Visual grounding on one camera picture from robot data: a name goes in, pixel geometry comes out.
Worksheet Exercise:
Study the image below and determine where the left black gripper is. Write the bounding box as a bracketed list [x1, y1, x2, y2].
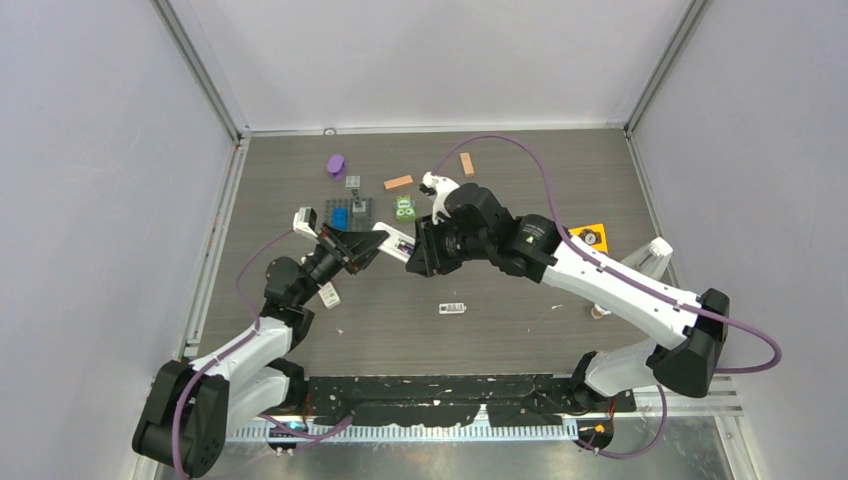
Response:
[295, 223, 389, 307]

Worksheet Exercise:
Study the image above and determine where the grey lego baseplate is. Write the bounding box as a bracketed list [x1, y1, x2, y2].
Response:
[324, 198, 374, 231]

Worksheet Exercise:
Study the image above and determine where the grey lego tower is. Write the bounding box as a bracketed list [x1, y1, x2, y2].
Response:
[345, 175, 367, 215]

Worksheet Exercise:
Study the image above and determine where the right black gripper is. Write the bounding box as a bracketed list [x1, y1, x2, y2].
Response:
[407, 209, 493, 277]

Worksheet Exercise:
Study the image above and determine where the purple plastic piece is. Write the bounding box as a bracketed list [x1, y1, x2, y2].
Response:
[326, 154, 346, 180]

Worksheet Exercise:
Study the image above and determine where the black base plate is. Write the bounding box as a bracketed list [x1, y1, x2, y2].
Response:
[308, 374, 636, 427]

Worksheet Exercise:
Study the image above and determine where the small glue bottle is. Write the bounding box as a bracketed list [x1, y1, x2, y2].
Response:
[590, 304, 611, 319]

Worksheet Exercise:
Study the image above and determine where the orange wooden block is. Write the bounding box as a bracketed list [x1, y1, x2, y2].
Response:
[459, 152, 475, 178]
[383, 175, 414, 191]

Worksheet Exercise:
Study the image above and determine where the white metronome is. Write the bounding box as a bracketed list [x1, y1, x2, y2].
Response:
[621, 237, 673, 280]

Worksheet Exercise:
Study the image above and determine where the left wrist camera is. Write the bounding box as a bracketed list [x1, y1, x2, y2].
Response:
[292, 207, 318, 243]

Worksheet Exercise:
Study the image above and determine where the white remote control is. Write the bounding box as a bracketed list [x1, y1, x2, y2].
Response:
[318, 282, 341, 309]
[372, 222, 416, 264]

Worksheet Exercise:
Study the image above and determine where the orange wooden block right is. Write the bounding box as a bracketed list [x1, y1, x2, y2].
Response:
[459, 152, 475, 178]

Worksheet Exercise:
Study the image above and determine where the green owl toy block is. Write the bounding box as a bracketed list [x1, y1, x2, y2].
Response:
[394, 195, 417, 222]

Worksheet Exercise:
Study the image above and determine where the blue lego brick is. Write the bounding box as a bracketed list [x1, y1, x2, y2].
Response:
[330, 207, 349, 230]

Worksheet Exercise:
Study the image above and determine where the orange wooden block left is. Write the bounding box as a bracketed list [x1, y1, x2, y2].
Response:
[383, 175, 414, 191]

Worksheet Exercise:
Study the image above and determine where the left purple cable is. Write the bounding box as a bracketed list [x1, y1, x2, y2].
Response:
[170, 228, 299, 480]

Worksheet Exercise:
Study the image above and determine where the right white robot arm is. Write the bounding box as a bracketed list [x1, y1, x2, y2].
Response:
[406, 174, 730, 411]

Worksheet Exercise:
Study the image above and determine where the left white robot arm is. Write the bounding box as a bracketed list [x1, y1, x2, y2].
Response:
[131, 225, 389, 479]

